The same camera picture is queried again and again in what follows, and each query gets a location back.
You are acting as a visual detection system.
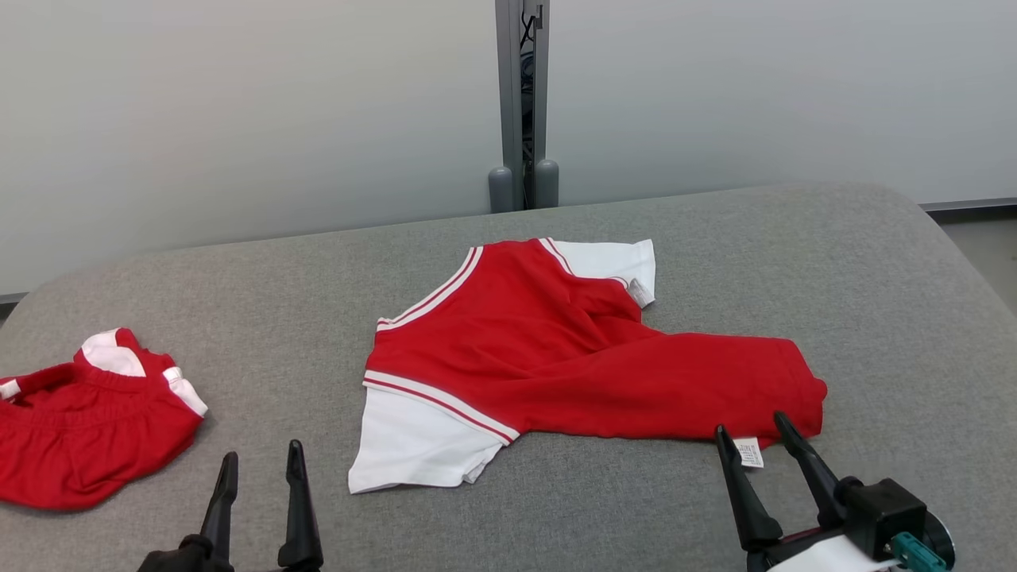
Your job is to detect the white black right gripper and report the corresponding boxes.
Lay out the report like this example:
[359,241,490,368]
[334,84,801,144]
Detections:
[714,411,903,572]

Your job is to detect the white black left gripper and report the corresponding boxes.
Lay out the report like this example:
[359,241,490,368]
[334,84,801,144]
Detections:
[137,439,325,572]

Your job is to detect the red shorts with white trim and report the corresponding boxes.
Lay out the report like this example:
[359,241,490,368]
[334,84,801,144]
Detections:
[0,327,209,511]

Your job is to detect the red shirt with white sleeves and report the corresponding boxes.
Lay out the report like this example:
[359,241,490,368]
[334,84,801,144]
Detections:
[347,237,829,495]

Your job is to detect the teal right camera connector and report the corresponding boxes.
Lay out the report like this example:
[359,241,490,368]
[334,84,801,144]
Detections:
[890,531,948,572]

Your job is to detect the grey rounded post foot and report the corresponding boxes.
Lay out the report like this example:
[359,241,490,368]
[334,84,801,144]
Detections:
[488,165,514,214]
[534,159,560,209]

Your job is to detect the grey metal partition post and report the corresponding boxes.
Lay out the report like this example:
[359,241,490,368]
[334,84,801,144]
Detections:
[494,0,551,211]

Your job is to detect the black cables inside post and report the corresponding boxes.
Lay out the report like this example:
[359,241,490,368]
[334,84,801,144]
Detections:
[520,4,543,90]

